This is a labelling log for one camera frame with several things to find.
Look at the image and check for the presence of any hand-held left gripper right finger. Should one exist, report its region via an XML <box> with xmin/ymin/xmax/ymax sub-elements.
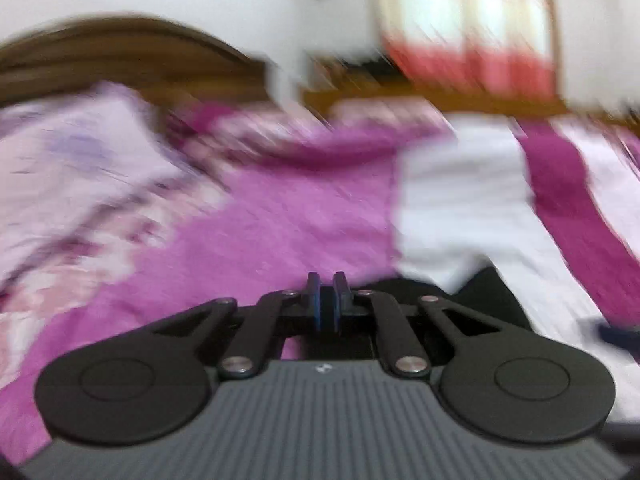
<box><xmin>331</xmin><ymin>271</ymin><xmax>503</xmax><ymax>380</ymax></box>

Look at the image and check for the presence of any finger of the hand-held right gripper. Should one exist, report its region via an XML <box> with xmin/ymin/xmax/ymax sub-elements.
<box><xmin>597</xmin><ymin>322</ymin><xmax>640</xmax><ymax>353</ymax></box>

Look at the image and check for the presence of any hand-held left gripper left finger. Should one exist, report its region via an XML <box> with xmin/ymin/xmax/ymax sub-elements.
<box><xmin>150</xmin><ymin>272</ymin><xmax>324</xmax><ymax>380</ymax></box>

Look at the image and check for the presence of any black buttoned cardigan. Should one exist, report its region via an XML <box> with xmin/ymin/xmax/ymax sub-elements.
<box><xmin>350</xmin><ymin>266</ymin><xmax>537</xmax><ymax>361</ymax></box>

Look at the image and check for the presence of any purple and white bed blanket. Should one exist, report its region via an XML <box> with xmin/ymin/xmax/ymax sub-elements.
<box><xmin>0</xmin><ymin>105</ymin><xmax>640</xmax><ymax>466</ymax></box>

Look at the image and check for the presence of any white frilled pillow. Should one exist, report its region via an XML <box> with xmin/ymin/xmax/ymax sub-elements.
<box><xmin>0</xmin><ymin>82</ymin><xmax>211</xmax><ymax>286</ymax></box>

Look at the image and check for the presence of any pink and white curtain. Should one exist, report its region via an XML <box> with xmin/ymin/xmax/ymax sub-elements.
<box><xmin>364</xmin><ymin>0</ymin><xmax>562</xmax><ymax>98</ymax></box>

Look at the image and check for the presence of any carved wooden headboard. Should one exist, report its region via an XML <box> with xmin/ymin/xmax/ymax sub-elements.
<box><xmin>0</xmin><ymin>14</ymin><xmax>273</xmax><ymax>111</ymax></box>

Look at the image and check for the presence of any wooden window frame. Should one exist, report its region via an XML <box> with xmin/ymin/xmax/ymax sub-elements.
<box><xmin>542</xmin><ymin>0</ymin><xmax>568</xmax><ymax>98</ymax></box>

